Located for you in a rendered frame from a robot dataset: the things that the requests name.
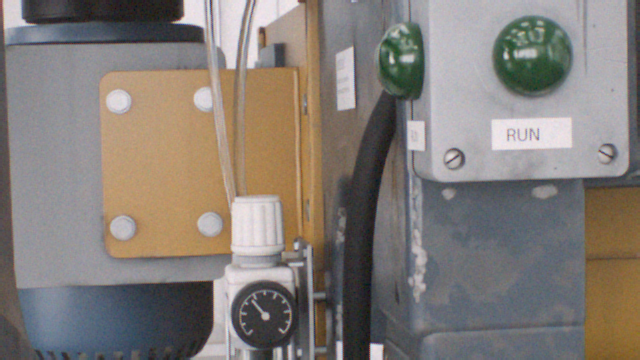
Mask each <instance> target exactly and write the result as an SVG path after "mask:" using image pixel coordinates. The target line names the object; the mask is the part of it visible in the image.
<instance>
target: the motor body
mask: <svg viewBox="0 0 640 360"><path fill-rule="evenodd" d="M161 42H205V29H204V27H202V26H200V25H195V24H186V23H166V22H85V23H57V24H39V25H26V26H16V27H10V28H6V29H5V46H10V45H46V44H104V43H161ZM17 295H18V301H20V306H21V311H22V315H23V319H24V324H25V327H26V331H27V334H28V338H29V341H30V344H31V346H32V349H33V350H34V351H36V354H37V355H38V358H39V360H190V359H191V358H193V357H195V356H196V355H197V354H199V353H201V351H202V350H203V348H204V346H205V344H206V343H207V341H208V339H209V337H210V334H211V333H212V330H213V324H215V295H213V281H190V282H167V283H142V284H118V285H93V286H70V287H45V289H25V288H17Z"/></svg>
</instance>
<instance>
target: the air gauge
mask: <svg viewBox="0 0 640 360"><path fill-rule="evenodd" d="M229 315H231V322H232V325H233V328H234V330H235V332H236V333H237V335H238V337H239V339H240V340H241V341H242V342H244V343H245V344H248V345H249V346H251V347H254V348H258V349H271V348H275V347H277V346H281V345H282V344H284V343H285V342H287V341H288V340H289V339H290V338H291V335H292V334H293V333H295V331H296V329H297V326H298V322H299V308H298V303H297V301H296V299H295V297H293V296H292V294H291V293H290V292H289V291H288V290H287V289H286V287H285V286H284V285H282V284H280V283H279V282H275V281H272V280H256V281H253V282H250V283H248V284H247V285H244V286H243V287H242V289H240V290H239V291H238V293H237V294H236V295H235V297H234V299H233V302H232V306H231V314H229Z"/></svg>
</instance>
